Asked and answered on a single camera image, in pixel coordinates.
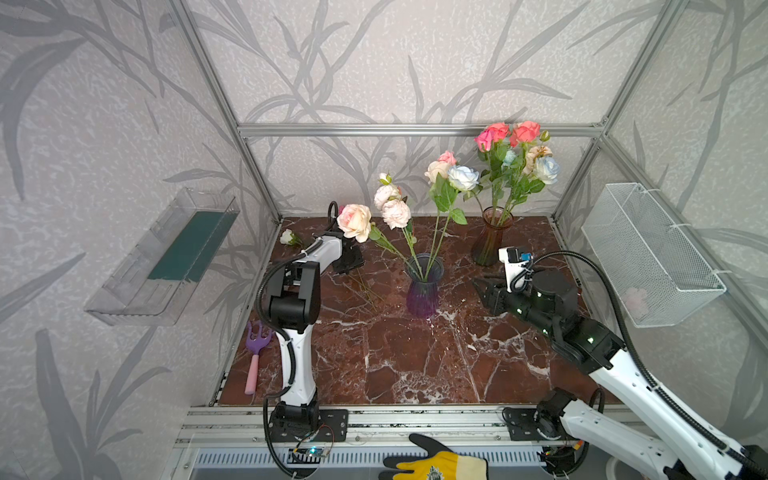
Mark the light pink artificial rose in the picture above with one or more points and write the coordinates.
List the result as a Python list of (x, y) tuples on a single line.
[(447, 157)]

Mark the yellow black work glove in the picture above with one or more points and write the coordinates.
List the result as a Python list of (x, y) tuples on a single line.
[(440, 463)]

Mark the magenta artificial rose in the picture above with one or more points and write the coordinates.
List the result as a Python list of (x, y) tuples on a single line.
[(488, 146)]

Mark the white rose green leaves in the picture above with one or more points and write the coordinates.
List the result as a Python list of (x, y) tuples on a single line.
[(290, 238)]

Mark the green circuit board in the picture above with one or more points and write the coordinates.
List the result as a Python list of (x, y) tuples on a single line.
[(313, 454)]

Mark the dark red glass vase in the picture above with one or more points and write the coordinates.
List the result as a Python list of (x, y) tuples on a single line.
[(496, 221)]

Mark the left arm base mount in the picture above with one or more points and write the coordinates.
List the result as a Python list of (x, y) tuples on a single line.
[(291, 424)]

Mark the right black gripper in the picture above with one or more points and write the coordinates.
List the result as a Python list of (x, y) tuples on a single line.
[(496, 294)]

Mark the purple glass vase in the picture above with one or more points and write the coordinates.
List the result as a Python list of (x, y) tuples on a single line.
[(422, 299)]

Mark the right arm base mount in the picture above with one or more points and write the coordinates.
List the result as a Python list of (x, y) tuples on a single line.
[(522, 424)]

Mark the peach cream artificial flower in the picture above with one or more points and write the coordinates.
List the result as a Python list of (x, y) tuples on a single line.
[(534, 149)]

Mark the clear plastic wall shelf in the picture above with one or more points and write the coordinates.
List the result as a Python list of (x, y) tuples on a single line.
[(154, 283)]

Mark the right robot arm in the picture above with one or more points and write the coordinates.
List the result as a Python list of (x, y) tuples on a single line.
[(681, 444)]

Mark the large cream pink rose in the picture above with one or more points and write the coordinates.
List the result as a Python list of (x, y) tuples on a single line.
[(355, 222)]

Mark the purple pink garden fork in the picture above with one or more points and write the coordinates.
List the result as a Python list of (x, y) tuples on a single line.
[(257, 338)]

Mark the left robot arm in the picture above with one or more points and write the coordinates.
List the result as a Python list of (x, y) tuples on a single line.
[(289, 301)]

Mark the white wire mesh basket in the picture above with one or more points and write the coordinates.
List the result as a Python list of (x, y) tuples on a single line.
[(659, 276)]

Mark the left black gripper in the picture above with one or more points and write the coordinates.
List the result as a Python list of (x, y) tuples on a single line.
[(349, 256)]

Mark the white blue artificial rose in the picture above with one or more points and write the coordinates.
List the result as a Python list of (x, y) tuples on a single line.
[(532, 176)]

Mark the red pink artificial rose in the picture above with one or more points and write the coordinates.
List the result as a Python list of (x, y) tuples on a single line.
[(526, 135)]

